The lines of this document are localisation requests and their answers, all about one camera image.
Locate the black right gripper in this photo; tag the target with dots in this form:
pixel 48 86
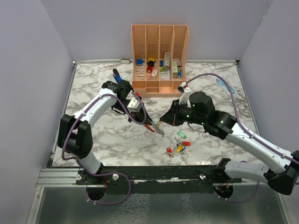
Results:
pixel 172 116

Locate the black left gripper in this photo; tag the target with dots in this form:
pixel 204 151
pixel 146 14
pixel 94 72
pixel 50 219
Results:
pixel 138 116

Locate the grey red key organizer plate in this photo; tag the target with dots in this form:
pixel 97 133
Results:
pixel 153 127

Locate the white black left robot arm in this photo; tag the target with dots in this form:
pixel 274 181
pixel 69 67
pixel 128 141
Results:
pixel 75 131

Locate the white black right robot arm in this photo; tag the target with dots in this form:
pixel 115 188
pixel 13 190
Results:
pixel 279 168

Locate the silver keys pile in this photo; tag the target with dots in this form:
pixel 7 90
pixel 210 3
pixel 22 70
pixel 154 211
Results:
pixel 179 142

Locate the green key tag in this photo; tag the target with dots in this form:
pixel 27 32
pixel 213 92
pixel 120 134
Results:
pixel 182 135

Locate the yellow key tag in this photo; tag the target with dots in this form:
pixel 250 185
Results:
pixel 179 148

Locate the small red key tag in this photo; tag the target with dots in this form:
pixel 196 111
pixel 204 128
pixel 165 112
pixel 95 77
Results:
pixel 169 151

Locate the blue black stapler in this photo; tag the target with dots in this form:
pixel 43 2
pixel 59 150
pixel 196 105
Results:
pixel 116 76

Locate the white red box in organizer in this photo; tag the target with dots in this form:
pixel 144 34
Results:
pixel 176 68

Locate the red black cylinder toy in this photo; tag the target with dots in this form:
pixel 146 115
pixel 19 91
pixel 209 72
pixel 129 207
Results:
pixel 150 66

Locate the blue block in organizer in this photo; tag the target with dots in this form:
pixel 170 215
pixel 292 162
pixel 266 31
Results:
pixel 139 62

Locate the packaged blue toothbrush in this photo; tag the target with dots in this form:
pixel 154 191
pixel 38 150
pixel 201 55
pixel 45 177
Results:
pixel 224 87

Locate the grey box in organizer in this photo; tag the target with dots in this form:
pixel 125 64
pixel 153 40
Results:
pixel 166 61

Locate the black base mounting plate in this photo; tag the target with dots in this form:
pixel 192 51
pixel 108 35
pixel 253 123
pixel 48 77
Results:
pixel 156 179

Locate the peach plastic desk organizer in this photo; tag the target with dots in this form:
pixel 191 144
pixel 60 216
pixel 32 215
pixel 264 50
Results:
pixel 159 57

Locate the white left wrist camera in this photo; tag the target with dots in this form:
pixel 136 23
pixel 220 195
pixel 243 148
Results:
pixel 134 105

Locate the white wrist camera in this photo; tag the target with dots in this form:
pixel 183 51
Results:
pixel 134 105
pixel 185 92

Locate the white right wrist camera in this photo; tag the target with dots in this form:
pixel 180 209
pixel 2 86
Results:
pixel 185 92

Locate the white plug at wall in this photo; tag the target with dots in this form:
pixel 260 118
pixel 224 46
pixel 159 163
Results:
pixel 125 61

